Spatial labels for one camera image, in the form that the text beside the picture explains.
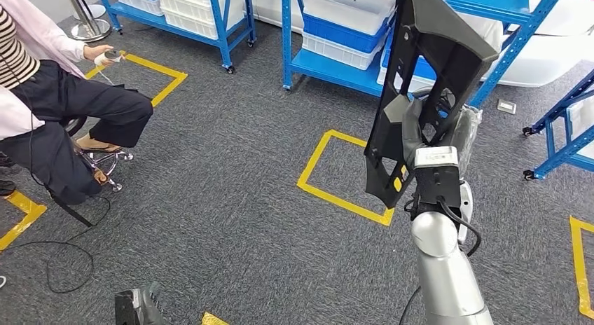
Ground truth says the black floor cable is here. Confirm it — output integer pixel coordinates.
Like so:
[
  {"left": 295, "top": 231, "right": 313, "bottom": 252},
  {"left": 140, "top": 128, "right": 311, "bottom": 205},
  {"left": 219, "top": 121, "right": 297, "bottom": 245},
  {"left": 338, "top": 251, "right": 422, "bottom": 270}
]
[{"left": 0, "top": 192, "right": 113, "bottom": 296}]

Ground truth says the person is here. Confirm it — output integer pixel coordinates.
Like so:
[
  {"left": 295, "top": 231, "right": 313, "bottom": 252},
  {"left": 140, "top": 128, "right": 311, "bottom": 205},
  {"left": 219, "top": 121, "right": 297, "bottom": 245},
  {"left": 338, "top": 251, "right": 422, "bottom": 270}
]
[{"left": 0, "top": 0, "right": 155, "bottom": 222}]

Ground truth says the blue metal shelf rack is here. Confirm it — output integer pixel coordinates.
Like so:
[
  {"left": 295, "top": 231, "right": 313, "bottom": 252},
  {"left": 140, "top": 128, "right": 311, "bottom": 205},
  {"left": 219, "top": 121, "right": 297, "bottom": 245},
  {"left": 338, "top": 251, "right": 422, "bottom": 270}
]
[
  {"left": 95, "top": 0, "right": 258, "bottom": 75},
  {"left": 521, "top": 69, "right": 594, "bottom": 181},
  {"left": 280, "top": 0, "right": 567, "bottom": 111}
]

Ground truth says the yellow tape floor square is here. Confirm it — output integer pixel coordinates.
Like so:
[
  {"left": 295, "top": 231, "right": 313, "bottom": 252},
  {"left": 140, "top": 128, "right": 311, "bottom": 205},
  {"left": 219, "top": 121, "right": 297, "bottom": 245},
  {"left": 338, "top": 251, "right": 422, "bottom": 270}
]
[
  {"left": 569, "top": 215, "right": 594, "bottom": 321},
  {"left": 296, "top": 128, "right": 396, "bottom": 228},
  {"left": 84, "top": 50, "right": 189, "bottom": 109}
]

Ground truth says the white handheld controller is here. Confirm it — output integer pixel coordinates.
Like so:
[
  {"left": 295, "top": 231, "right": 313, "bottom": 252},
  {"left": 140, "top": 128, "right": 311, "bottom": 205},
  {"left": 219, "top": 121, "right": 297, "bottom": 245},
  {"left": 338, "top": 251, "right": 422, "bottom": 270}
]
[{"left": 93, "top": 50, "right": 125, "bottom": 67}]

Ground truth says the chrome swivel stool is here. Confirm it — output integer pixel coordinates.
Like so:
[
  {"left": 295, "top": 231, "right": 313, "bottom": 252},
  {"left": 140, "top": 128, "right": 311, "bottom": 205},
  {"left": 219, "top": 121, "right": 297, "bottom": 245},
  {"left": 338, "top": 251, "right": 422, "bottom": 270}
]
[{"left": 62, "top": 116, "right": 135, "bottom": 193}]

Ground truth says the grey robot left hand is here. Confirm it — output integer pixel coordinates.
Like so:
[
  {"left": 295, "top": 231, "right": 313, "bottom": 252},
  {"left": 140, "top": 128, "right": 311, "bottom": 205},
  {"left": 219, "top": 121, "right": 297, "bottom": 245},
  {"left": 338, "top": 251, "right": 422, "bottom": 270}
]
[{"left": 113, "top": 281, "right": 168, "bottom": 325}]

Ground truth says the chrome stanchion with round base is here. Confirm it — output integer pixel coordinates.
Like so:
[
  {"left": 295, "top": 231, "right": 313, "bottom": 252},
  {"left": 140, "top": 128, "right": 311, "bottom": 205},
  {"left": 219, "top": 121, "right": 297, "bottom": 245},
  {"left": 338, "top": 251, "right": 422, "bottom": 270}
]
[{"left": 63, "top": 0, "right": 113, "bottom": 43}]

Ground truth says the person's hand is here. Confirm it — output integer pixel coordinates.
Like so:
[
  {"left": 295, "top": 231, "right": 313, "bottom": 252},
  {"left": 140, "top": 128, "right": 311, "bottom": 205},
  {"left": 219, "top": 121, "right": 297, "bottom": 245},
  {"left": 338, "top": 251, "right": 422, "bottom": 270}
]
[{"left": 83, "top": 43, "right": 123, "bottom": 68}]

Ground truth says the white car with red stripe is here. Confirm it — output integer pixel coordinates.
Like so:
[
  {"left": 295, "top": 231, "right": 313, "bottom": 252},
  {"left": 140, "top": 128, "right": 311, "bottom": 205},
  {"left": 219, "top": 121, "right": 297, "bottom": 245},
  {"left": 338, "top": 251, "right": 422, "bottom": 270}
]
[{"left": 250, "top": 0, "right": 594, "bottom": 88}]

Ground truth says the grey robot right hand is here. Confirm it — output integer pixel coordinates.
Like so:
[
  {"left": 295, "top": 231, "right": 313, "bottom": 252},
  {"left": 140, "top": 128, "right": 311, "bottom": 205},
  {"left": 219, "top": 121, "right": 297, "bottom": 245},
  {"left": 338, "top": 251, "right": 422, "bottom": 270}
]
[{"left": 401, "top": 97, "right": 484, "bottom": 176}]

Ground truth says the black plastic car part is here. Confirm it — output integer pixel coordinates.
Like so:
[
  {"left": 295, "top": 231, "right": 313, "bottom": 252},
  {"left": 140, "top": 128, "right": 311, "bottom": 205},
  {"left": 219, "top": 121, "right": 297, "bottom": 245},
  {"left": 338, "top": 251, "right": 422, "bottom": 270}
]
[{"left": 364, "top": 0, "right": 500, "bottom": 211}]

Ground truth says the grey floor outlet box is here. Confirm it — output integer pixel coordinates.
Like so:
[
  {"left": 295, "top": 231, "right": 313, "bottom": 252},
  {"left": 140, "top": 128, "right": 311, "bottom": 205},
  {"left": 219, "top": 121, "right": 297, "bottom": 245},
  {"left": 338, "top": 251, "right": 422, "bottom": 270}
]
[{"left": 496, "top": 98, "right": 518, "bottom": 116}]

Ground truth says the wrist camera with black bracket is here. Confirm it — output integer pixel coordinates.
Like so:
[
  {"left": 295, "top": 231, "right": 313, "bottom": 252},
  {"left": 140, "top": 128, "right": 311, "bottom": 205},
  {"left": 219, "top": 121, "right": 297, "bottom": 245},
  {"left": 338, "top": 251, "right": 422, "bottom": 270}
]
[{"left": 403, "top": 146, "right": 463, "bottom": 222}]

